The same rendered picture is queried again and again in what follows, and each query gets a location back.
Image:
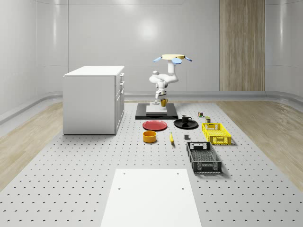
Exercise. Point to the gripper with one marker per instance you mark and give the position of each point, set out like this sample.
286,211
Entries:
158,94

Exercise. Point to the mustard yellow mug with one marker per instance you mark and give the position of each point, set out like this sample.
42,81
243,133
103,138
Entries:
163,102

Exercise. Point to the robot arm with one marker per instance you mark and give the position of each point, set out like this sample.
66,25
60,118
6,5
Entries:
171,75

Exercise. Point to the black stove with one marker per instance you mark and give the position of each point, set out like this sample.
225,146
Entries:
142,113

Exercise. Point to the red plate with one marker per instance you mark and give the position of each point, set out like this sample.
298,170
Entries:
154,125

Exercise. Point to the black mug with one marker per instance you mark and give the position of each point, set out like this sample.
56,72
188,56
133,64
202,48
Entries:
185,119

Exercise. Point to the drone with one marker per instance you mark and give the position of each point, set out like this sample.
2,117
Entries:
172,57

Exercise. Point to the yellow bowl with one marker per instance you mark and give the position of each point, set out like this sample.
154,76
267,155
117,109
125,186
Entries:
149,137

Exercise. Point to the black plate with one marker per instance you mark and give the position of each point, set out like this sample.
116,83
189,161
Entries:
193,124

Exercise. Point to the banana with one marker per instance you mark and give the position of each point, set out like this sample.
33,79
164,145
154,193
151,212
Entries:
171,139

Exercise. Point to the puzzle cube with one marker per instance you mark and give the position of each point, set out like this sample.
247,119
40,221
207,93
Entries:
201,114

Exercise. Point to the grey cube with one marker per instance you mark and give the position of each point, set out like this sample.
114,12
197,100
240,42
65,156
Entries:
187,137

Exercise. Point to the flat-sided can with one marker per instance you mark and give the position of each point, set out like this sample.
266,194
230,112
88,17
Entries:
208,119

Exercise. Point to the white cabinet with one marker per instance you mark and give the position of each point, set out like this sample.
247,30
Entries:
90,104

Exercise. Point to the yellow basket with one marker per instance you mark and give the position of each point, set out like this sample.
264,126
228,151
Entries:
216,138

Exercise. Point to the dark grey basket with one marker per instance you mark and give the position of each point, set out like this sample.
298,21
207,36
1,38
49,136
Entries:
206,165

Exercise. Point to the white board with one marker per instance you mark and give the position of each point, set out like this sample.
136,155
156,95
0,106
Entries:
151,201

